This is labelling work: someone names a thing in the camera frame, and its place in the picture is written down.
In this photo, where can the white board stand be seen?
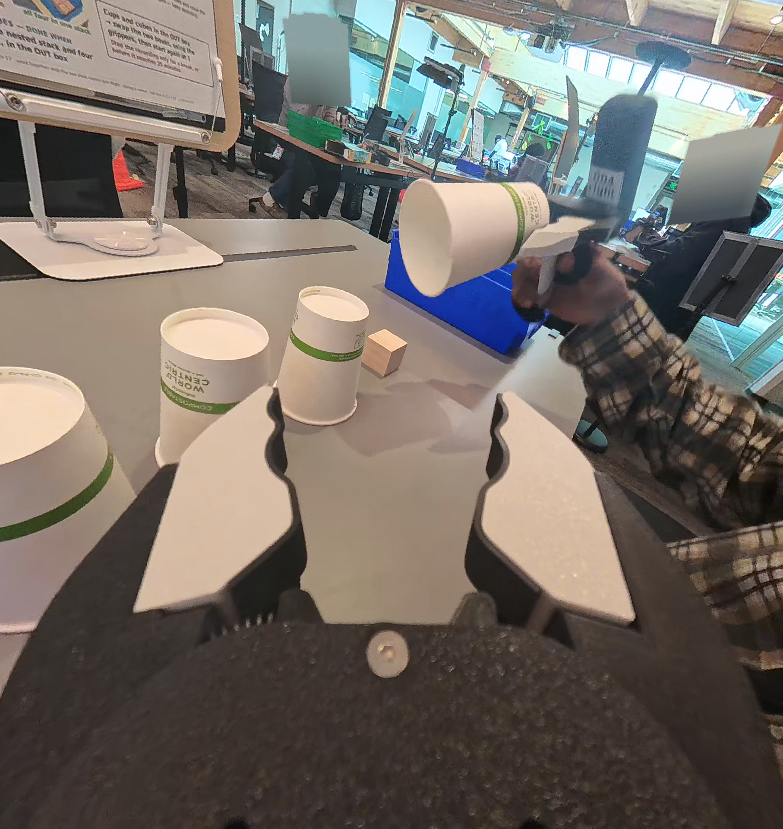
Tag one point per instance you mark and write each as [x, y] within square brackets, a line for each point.
[106, 256]

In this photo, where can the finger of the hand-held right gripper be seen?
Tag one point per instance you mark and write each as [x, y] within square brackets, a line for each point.
[553, 236]

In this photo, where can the wooden desk with black legs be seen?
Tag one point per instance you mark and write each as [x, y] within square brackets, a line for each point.
[365, 169]

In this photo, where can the grey panel on stand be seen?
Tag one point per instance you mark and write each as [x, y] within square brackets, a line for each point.
[734, 278]

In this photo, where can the stack of white paper cups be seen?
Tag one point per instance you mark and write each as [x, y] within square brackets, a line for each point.
[469, 226]

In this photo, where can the blue plastic bin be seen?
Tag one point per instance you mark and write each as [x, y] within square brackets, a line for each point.
[469, 307]
[471, 169]

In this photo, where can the person's right hand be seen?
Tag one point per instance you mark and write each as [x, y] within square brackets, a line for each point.
[586, 298]

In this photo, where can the person's right forearm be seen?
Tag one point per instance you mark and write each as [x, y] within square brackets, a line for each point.
[676, 401]

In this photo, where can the stack of green bins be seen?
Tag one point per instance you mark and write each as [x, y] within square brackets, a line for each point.
[314, 128]

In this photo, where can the black light stand with softbox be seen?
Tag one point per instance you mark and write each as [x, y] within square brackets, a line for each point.
[440, 68]

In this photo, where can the wooden cube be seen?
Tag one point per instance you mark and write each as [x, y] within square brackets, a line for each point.
[385, 353]

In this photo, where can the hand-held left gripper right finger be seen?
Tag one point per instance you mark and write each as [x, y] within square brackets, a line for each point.
[547, 518]

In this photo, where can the small printed box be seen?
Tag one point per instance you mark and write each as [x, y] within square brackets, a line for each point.
[349, 151]

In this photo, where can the white paper cup green band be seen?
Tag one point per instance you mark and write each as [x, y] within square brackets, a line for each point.
[320, 369]
[35, 518]
[204, 362]

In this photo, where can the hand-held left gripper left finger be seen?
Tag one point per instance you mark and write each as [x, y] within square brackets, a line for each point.
[229, 511]

